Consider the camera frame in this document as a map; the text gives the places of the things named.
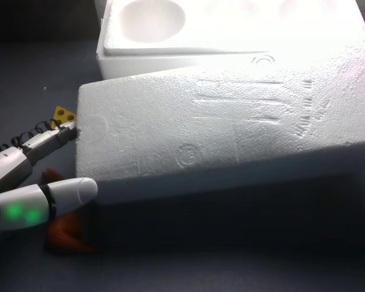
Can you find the yellow triangle block with holes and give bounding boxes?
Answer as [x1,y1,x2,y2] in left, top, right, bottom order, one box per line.
[51,105,78,128]

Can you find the white styrofoam case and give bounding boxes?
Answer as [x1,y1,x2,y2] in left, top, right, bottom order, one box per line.
[96,0,365,80]

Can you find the white styrofoam lid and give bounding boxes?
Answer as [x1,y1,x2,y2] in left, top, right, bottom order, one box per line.
[74,42,365,203]

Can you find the brown ridged toy food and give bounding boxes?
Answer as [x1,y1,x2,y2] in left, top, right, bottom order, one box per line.
[41,167,62,186]

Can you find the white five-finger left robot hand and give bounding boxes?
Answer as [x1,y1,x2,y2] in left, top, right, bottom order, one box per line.
[0,120,99,235]

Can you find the grey table cloth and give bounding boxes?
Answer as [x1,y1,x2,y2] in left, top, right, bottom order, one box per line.
[0,39,365,292]

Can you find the orange toy chicken leg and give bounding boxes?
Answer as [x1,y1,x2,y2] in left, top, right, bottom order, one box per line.
[47,209,97,254]

